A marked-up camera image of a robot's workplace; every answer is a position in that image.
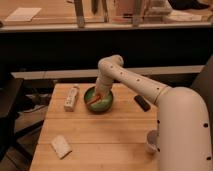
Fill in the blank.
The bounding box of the orange pepper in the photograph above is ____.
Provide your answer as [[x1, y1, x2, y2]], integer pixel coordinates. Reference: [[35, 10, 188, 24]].
[[87, 95, 101, 105]]

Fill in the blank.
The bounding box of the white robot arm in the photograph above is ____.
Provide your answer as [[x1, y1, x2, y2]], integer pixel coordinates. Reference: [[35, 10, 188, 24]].
[[95, 55, 213, 171]]

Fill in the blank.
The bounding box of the green ceramic bowl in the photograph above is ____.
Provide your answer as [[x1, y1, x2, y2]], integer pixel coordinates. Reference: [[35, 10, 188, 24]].
[[84, 87, 114, 113]]

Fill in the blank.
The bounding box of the black rectangular block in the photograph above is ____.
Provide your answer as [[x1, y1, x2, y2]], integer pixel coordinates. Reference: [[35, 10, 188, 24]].
[[134, 95, 151, 112]]

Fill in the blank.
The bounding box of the black chair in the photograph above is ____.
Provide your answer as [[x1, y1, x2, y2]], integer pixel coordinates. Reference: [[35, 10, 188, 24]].
[[0, 68, 46, 161]]

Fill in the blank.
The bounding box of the white paper sheet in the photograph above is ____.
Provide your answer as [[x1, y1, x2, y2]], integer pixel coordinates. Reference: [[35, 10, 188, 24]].
[[5, 7, 41, 22]]

